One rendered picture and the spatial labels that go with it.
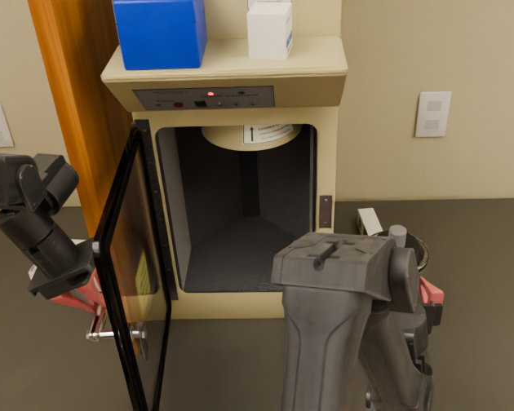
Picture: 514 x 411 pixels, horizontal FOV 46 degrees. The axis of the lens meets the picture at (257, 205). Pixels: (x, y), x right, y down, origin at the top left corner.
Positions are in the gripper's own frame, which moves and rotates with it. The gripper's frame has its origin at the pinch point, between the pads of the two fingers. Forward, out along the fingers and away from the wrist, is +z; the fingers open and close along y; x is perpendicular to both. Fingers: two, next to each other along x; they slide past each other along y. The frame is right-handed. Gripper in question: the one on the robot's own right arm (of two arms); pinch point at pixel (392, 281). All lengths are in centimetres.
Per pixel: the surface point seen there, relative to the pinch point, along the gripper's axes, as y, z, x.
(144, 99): 38, 0, -35
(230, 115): 26.4, 6.6, -29.0
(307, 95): 14.7, 0.2, -35.1
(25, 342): 69, 1, 16
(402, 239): -0.6, -1.0, -10.1
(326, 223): 11.0, 6.7, -7.6
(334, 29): 10.7, 6.6, -42.0
